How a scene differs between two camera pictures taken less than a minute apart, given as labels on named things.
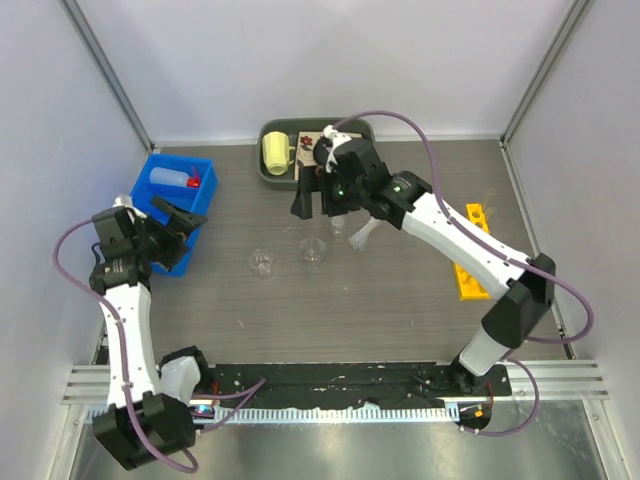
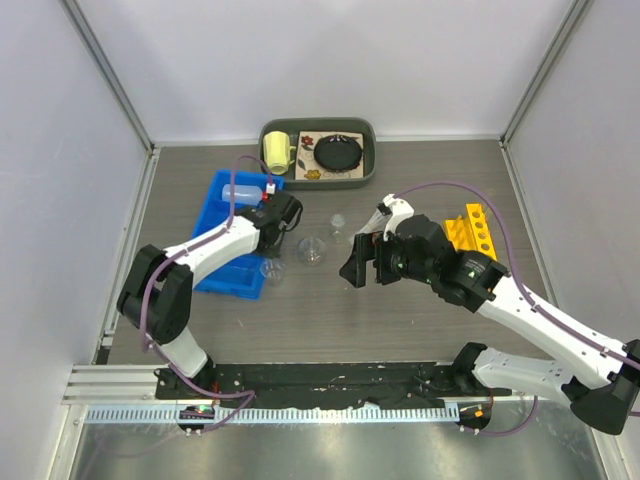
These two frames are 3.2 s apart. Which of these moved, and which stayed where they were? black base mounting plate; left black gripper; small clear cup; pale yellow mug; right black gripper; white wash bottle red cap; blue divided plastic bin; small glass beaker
Moved: right black gripper; blue divided plastic bin; white wash bottle red cap; left black gripper
Stayed: small clear cup; small glass beaker; black base mounting plate; pale yellow mug
